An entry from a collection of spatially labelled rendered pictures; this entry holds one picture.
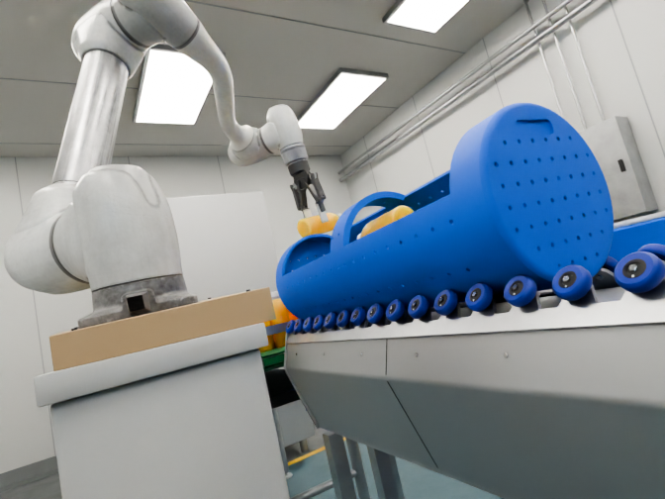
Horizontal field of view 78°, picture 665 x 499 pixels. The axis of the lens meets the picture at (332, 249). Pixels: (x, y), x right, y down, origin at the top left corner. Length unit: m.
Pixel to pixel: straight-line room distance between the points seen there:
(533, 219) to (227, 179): 5.63
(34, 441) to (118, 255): 4.77
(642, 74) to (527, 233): 3.78
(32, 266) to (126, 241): 0.23
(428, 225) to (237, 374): 0.39
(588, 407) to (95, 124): 1.04
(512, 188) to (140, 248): 0.59
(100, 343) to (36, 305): 4.79
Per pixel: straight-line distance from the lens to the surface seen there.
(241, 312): 0.71
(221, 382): 0.70
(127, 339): 0.68
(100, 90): 1.15
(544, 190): 0.67
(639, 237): 1.20
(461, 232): 0.62
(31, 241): 0.94
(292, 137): 1.48
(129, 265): 0.76
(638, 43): 4.41
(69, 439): 0.69
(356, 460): 1.94
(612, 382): 0.55
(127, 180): 0.80
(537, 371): 0.60
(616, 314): 0.55
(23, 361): 5.43
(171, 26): 1.21
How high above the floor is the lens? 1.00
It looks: 7 degrees up
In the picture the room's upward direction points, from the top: 13 degrees counter-clockwise
